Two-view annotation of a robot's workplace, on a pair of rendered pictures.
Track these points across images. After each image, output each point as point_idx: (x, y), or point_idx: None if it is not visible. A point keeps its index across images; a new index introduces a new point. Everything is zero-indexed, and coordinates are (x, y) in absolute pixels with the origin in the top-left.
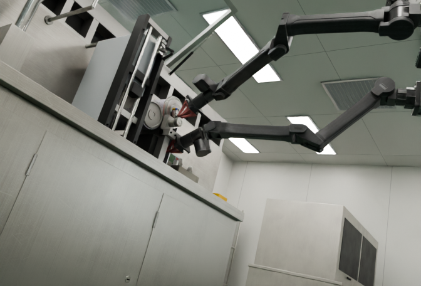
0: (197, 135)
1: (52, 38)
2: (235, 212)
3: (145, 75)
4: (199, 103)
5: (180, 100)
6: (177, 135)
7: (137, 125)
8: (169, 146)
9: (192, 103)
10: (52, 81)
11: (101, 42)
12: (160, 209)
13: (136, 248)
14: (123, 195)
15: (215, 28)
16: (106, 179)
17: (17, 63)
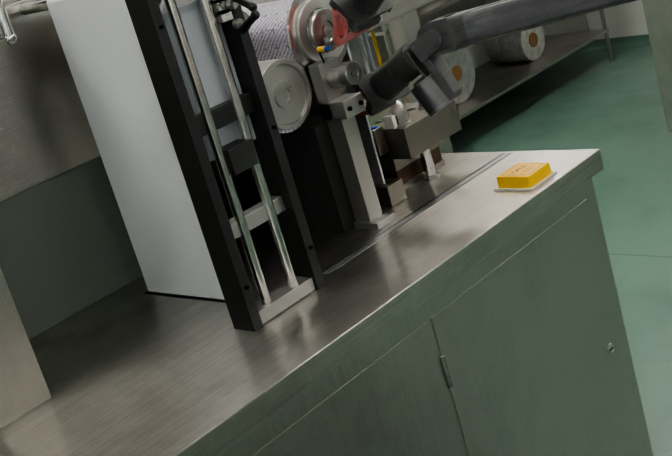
0: (409, 72)
1: None
2: (579, 175)
3: (234, 102)
4: (372, 6)
5: None
6: (362, 84)
7: (291, 211)
8: None
9: (356, 22)
10: (34, 158)
11: (57, 5)
12: (443, 347)
13: (444, 443)
14: (372, 412)
15: None
16: (332, 428)
17: (2, 305)
